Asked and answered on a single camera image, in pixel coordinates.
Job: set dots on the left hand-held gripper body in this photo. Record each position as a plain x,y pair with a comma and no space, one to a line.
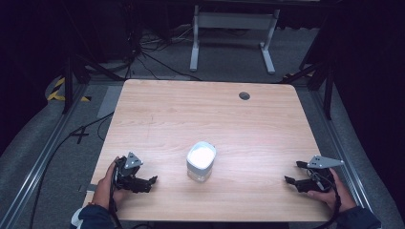
127,173

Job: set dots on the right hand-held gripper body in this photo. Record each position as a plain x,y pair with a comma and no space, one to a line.
320,183

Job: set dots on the person's right hand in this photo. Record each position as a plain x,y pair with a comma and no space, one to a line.
340,198

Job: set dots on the person's left hand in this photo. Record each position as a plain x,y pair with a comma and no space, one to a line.
103,191

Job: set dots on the white cup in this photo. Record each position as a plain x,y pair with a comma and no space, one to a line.
201,159

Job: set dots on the grey floor plate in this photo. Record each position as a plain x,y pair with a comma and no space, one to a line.
110,101

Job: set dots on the black metal stand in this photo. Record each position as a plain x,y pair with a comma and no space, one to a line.
68,82
328,89

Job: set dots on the grey table grommet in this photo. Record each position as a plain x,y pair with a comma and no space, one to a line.
244,95

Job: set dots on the aluminium floor rail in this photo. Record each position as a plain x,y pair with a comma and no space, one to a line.
35,171
344,159

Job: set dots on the white metal table frame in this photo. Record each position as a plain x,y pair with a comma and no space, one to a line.
235,20

